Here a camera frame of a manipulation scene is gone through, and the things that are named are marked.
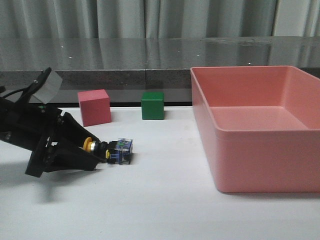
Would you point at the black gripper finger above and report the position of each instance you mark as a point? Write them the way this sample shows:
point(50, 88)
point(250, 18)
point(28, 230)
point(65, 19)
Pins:
point(67, 156)
point(71, 134)

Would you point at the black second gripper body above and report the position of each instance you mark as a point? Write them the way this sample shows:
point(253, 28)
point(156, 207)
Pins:
point(32, 128)

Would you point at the yellow push button switch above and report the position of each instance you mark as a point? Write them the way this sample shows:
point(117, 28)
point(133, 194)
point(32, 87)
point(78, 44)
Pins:
point(113, 152)

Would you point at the pink wooden cube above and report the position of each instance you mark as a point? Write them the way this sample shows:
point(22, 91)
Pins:
point(94, 107)

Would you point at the right green wooden cube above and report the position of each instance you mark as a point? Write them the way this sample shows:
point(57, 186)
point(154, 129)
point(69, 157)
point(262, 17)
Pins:
point(152, 106)

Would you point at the grey curtain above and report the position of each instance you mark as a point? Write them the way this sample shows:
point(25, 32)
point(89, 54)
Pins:
point(157, 19)

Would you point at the pink plastic bin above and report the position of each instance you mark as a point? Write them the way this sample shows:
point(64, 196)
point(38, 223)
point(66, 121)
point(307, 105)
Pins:
point(259, 127)

